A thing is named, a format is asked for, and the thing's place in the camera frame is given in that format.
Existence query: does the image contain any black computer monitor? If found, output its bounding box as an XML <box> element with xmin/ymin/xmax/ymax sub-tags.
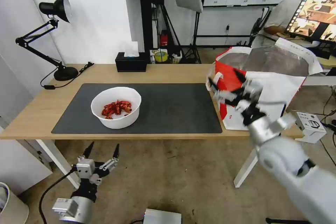
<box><xmin>285</xmin><ymin>0</ymin><xmax>336</xmax><ymax>60</ymax></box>

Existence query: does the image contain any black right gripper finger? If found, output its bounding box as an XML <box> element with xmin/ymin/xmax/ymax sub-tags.
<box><xmin>208</xmin><ymin>77</ymin><xmax>237</xmax><ymax>103</ymax></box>
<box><xmin>233</xmin><ymin>68</ymin><xmax>264</xmax><ymax>102</ymax></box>

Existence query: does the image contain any red fire extinguisher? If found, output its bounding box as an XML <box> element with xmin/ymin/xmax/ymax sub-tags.
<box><xmin>160</xmin><ymin>30</ymin><xmax>170</xmax><ymax>49</ymax></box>

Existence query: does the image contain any red white takeout bag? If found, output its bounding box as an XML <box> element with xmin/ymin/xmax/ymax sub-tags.
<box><xmin>205</xmin><ymin>37</ymin><xmax>324</xmax><ymax>132</ymax></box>

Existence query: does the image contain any black tissue box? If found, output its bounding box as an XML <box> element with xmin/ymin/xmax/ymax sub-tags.
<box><xmin>115</xmin><ymin>51</ymin><xmax>147</xmax><ymax>73</ymax></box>

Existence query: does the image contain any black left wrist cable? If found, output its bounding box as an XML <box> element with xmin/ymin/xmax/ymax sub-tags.
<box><xmin>38</xmin><ymin>166</ymin><xmax>80</xmax><ymax>224</ymax></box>

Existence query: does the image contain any white round bowl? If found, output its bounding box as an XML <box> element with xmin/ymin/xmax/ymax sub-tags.
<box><xmin>91</xmin><ymin>86</ymin><xmax>142</xmax><ymax>130</ymax></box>

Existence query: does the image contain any white cabinet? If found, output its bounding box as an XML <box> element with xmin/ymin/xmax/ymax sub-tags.
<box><xmin>0</xmin><ymin>115</ymin><xmax>54</xmax><ymax>196</ymax></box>

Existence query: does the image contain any black upright frame post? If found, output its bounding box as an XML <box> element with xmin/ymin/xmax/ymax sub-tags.
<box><xmin>138</xmin><ymin>0</ymin><xmax>165</xmax><ymax>53</ymax></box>

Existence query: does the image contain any white printed carton box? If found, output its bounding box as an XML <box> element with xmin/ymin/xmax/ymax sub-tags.
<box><xmin>296</xmin><ymin>111</ymin><xmax>328</xmax><ymax>144</ymax></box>

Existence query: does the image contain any person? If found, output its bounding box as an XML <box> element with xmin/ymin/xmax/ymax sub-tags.
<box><xmin>251</xmin><ymin>0</ymin><xmax>336</xmax><ymax>49</ymax></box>

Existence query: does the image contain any white trash bin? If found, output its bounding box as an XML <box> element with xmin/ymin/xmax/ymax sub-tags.
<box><xmin>0</xmin><ymin>181</ymin><xmax>30</xmax><ymax>224</ymax></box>

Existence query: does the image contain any silver metal box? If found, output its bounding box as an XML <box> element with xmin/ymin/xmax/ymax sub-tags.
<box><xmin>142</xmin><ymin>208</ymin><xmax>182</xmax><ymax>224</ymax></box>

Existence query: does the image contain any white table leg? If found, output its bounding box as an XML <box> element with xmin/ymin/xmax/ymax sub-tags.
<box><xmin>233</xmin><ymin>147</ymin><xmax>260</xmax><ymax>189</ymax></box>
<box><xmin>35</xmin><ymin>139</ymin><xmax>81</xmax><ymax>190</ymax></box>

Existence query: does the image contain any red crayfish shell trash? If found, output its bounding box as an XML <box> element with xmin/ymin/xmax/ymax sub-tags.
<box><xmin>101</xmin><ymin>99</ymin><xmax>133</xmax><ymax>120</ymax></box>

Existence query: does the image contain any black desk mat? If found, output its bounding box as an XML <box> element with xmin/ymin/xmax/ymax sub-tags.
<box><xmin>51</xmin><ymin>83</ymin><xmax>223</xmax><ymax>134</ymax></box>

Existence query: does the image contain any black light stand tripod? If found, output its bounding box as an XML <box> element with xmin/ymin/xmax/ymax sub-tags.
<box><xmin>180</xmin><ymin>10</ymin><xmax>203</xmax><ymax>64</ymax></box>

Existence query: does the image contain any black lamp power cable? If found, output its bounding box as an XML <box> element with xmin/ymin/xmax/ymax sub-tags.
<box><xmin>40</xmin><ymin>61</ymin><xmax>95</xmax><ymax>91</ymax></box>

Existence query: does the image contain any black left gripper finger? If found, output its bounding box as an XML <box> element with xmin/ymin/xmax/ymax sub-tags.
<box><xmin>99</xmin><ymin>144</ymin><xmax>120</xmax><ymax>171</ymax></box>
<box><xmin>77</xmin><ymin>141</ymin><xmax>95</xmax><ymax>162</ymax></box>

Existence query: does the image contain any black desk lamp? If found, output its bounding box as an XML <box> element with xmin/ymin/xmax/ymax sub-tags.
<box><xmin>15</xmin><ymin>0</ymin><xmax>79</xmax><ymax>82</ymax></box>

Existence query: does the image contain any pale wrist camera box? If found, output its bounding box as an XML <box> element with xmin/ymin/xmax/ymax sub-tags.
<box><xmin>76</xmin><ymin>159</ymin><xmax>96</xmax><ymax>180</ymax></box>

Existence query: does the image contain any white tissue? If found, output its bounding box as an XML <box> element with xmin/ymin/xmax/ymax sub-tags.
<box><xmin>124</xmin><ymin>41</ymin><xmax>140</xmax><ymax>58</ymax></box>

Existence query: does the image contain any black floor cable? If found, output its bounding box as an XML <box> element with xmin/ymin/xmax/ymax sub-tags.
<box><xmin>319</xmin><ymin>91</ymin><xmax>336</xmax><ymax>166</ymax></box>

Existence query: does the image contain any yellow tape roll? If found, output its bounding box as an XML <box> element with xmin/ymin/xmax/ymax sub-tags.
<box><xmin>154</xmin><ymin>50</ymin><xmax>169</xmax><ymax>63</ymax></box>

